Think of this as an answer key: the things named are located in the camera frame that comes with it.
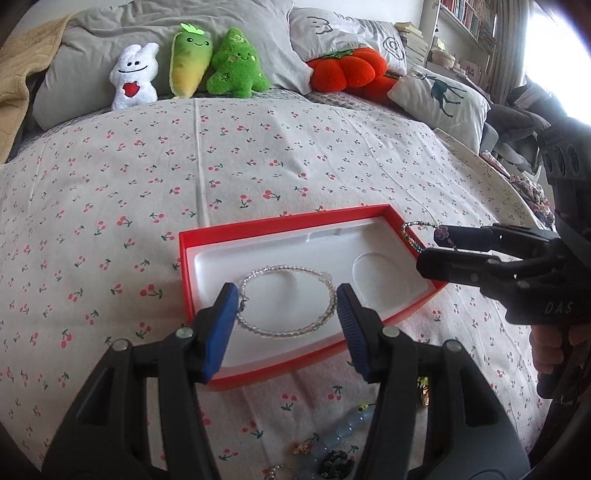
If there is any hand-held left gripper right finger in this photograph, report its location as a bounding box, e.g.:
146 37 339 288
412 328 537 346
336 282 532 480

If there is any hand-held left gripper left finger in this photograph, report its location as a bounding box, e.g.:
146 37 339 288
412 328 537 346
41 282 240 480

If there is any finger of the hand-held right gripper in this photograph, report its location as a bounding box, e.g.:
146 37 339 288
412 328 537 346
434 223 560 260
416 247 570 301

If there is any multicolour bead bracelet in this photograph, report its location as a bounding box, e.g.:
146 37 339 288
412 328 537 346
402 220 462 254

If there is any clear bead bracelet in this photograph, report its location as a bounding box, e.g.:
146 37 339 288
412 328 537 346
235 265 339 339

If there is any blue bead bracelet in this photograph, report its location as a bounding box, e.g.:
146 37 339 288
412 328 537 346
295 405 376 462

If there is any red jewelry box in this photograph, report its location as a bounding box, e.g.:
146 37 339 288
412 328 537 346
178 203 448 393

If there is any person's right hand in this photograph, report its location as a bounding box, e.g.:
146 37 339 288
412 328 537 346
530 318 591 376

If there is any floral cloth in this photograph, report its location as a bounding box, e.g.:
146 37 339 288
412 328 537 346
505 170 556 228

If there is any grey chair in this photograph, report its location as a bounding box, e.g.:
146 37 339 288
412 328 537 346
480 83 555 176

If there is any white deer print pillow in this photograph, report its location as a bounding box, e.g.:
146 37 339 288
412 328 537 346
387 64 491 153

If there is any cherry print bed sheet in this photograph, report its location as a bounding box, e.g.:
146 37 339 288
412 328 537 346
0 90 555 480

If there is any stack of books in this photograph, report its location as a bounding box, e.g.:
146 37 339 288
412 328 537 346
394 21 433 70

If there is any white bookshelf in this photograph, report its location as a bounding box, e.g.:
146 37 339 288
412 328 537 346
434 0 509 88

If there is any orange pumpkin plush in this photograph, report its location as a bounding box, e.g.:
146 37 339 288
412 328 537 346
307 46 407 103

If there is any grey pillow with line print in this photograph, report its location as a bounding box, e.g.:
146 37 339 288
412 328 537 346
287 7 408 77

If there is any green tree plush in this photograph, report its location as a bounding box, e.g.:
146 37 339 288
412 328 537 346
206 28 271 99

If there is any white rabbit plush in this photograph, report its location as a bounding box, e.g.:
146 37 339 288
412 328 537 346
109 43 161 110

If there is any yellow green radish plush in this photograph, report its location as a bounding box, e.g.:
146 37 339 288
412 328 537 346
170 21 214 100

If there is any plain grey pillow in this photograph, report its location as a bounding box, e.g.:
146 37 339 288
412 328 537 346
33 0 315 131

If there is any beige blanket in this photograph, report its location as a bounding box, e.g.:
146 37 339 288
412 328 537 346
0 14 75 164

